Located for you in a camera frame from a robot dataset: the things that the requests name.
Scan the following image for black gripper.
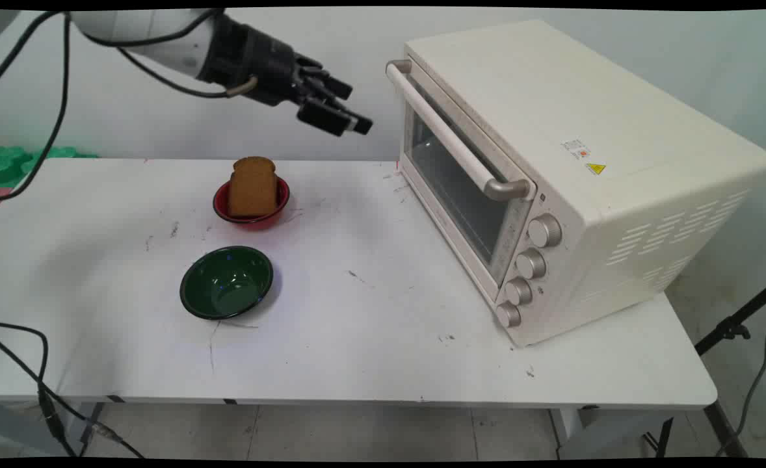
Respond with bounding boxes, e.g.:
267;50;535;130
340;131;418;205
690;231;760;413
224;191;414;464
197;14;374;137

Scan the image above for glass oven door with handle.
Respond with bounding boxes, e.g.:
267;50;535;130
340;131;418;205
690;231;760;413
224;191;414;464
386;58;537;305

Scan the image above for red bowl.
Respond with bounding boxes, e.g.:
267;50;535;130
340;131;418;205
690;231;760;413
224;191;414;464
212;176;291;231

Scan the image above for brown bread slice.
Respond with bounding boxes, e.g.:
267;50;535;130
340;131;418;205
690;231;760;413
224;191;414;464
228;156;278;218

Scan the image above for dark green bowl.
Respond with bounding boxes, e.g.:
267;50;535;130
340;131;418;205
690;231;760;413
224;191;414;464
179;245;275;321

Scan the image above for silver oven knob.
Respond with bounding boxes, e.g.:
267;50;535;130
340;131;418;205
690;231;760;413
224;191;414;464
503;276;534;307
514;248;547;281
527;214;563;249
494;301;522;329

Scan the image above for cream toaster oven body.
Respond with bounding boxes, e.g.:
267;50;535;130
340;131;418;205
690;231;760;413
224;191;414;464
401;18;766;348

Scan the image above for green objects at table edge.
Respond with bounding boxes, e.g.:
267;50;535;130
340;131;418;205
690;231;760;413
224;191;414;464
0;146;99;190

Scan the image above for white table leg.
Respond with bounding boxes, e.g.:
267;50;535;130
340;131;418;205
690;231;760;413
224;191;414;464
548;406;675;460

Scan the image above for grey table leg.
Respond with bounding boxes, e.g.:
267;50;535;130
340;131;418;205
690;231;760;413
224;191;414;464
0;399;105;458

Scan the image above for black tripod stand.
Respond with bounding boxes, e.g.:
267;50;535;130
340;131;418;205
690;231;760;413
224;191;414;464
655;278;766;459

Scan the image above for black cable with beige plug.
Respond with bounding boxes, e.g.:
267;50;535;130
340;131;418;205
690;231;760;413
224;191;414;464
118;47;259;99

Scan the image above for long black arm cable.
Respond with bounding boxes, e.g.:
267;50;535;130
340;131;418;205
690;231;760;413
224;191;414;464
0;9;226;203

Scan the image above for black cables with connectors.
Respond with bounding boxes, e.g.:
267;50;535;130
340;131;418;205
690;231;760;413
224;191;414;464
0;320;147;460

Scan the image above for grey hanging cable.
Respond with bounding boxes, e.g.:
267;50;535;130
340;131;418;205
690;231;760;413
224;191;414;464
715;296;766;457

